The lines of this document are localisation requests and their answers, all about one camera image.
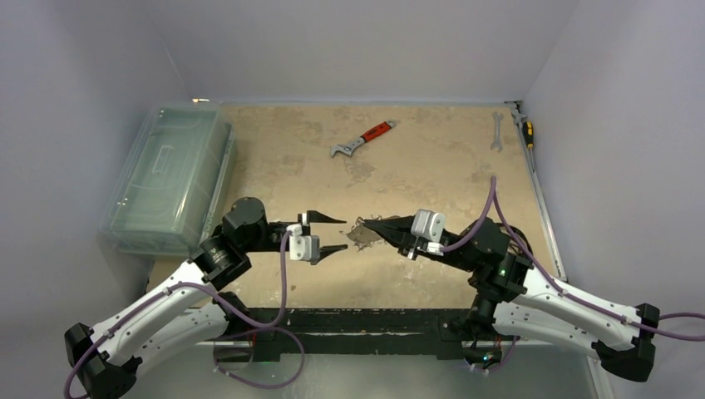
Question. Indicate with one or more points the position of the red handled adjustable wrench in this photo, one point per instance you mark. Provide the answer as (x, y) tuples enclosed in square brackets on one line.
[(349, 148)]

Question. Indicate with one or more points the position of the silver open end wrench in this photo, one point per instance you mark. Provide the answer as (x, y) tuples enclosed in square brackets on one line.
[(496, 144)]

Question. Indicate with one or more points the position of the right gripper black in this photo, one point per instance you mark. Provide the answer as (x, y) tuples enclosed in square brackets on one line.
[(411, 242)]

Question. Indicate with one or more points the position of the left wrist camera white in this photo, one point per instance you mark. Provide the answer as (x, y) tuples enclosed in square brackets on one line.
[(302, 247)]

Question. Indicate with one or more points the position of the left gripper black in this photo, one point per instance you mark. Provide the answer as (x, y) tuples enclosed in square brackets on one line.
[(314, 217)]

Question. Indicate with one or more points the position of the large white keyring with keys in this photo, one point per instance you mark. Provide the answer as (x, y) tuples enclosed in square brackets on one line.
[(361, 236)]

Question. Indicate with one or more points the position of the yellow black screwdriver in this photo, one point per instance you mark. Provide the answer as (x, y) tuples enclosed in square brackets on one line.
[(528, 135)]

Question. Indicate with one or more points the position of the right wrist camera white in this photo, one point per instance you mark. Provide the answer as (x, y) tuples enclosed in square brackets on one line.
[(427, 228)]

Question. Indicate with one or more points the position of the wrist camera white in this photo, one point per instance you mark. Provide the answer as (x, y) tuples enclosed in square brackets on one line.
[(427, 228), (302, 247)]

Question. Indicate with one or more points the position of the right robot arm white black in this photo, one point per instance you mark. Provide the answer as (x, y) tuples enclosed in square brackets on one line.
[(498, 267)]

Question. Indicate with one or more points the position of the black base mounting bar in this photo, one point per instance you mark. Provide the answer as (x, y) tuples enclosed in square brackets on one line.
[(439, 332)]

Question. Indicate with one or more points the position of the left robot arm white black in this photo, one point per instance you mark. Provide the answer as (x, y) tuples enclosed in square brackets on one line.
[(188, 307)]

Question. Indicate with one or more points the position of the clear plastic storage box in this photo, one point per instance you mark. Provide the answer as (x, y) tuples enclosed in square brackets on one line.
[(165, 194)]

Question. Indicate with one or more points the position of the aluminium frame rail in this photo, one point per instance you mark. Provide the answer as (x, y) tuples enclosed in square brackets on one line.
[(545, 220)]

